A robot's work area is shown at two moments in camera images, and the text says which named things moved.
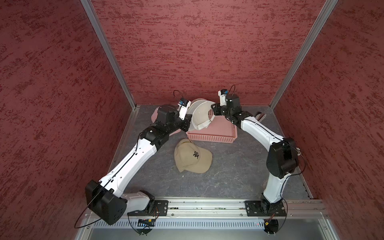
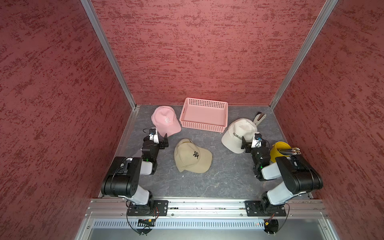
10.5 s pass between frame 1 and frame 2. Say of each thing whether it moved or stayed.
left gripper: moved
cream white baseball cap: moved
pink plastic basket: moved
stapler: stayed
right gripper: moved
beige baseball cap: stayed
